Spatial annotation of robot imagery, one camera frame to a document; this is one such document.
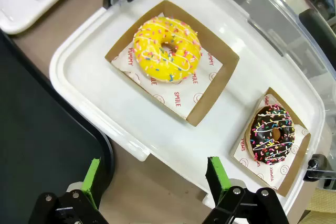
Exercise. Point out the small white plastic container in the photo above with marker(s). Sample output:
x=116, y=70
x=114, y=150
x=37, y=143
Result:
x=29, y=9

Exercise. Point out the clear plastic container lid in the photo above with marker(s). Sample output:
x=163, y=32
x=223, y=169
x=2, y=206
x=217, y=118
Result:
x=273, y=11

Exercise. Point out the yellow sprinkled donut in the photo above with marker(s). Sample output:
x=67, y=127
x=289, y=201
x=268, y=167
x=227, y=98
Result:
x=152, y=58

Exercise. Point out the chocolate sprinkled donut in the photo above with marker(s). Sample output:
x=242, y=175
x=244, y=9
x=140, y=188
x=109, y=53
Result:
x=262, y=140

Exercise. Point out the yellow woven placemat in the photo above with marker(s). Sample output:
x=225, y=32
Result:
x=324, y=205

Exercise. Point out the large white printed paper liner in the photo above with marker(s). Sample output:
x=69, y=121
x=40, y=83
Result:
x=181, y=95

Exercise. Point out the black chair back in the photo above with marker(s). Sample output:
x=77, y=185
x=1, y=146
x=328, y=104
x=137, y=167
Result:
x=319, y=32

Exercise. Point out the right gripper green and black left finger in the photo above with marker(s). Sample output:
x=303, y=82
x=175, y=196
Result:
x=88, y=182

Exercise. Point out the large brown cardboard donut tray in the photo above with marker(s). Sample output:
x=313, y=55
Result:
x=223, y=77

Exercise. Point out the black serving tray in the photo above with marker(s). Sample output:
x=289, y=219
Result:
x=39, y=129

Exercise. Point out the small brown cardboard donut tray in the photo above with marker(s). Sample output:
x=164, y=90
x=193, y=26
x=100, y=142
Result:
x=298, y=166

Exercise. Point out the right gripper green and black right finger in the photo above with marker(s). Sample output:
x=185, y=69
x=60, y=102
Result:
x=219, y=179

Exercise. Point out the large white plastic container base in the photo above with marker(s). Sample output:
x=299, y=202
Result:
x=99, y=77

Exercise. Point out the small white printed paper liner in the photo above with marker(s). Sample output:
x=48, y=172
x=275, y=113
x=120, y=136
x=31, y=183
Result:
x=249, y=163

